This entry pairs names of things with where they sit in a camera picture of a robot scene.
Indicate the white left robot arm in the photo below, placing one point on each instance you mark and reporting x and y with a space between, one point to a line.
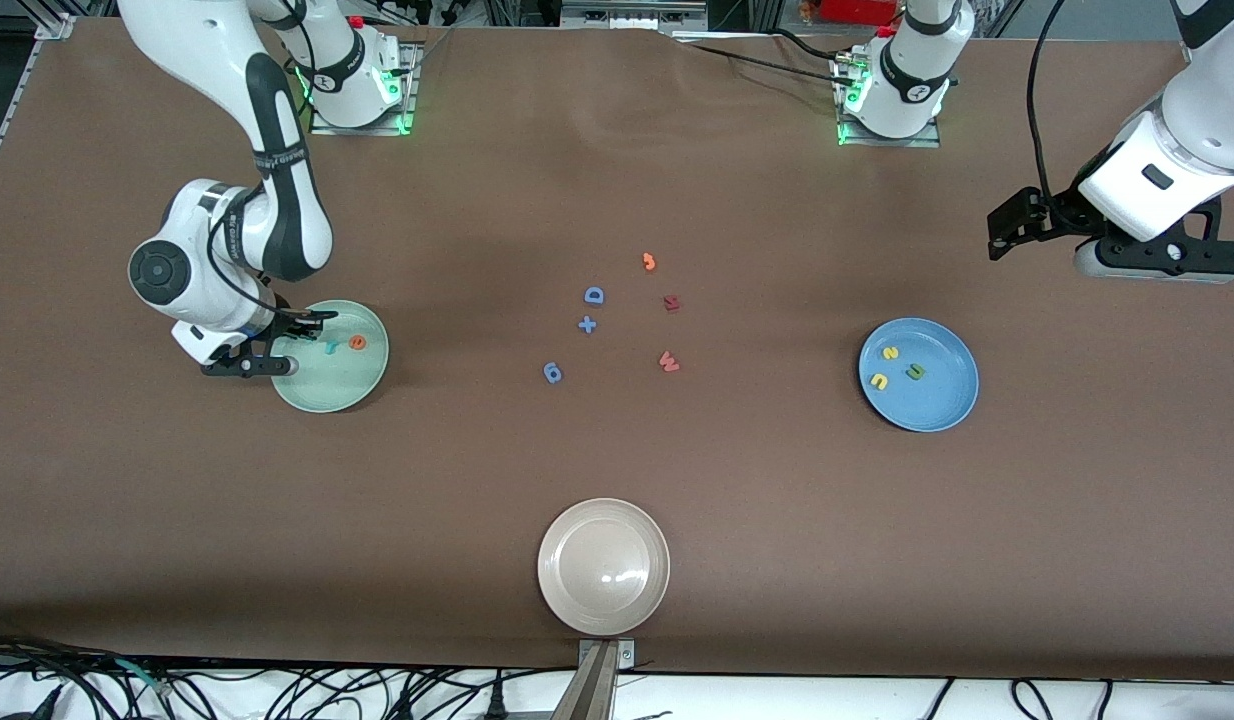
912 70

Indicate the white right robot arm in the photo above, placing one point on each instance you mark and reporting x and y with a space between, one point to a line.
187 50

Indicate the pale green plate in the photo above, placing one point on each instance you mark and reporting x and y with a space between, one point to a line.
342 385

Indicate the blue plate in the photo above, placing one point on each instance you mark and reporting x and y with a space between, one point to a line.
932 400

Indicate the blue foam letter g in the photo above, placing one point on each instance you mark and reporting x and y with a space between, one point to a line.
551 374

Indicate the red box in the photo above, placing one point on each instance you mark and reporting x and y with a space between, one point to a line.
857 10

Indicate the pink foam letter W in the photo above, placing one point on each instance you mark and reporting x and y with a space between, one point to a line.
668 363

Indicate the beige plate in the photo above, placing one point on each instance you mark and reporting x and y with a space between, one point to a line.
603 567

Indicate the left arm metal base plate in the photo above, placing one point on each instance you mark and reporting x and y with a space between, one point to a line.
932 140

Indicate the aluminium frame rail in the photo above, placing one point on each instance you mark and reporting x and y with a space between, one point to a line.
632 12

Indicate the aluminium front camera post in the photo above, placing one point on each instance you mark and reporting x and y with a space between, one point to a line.
599 680

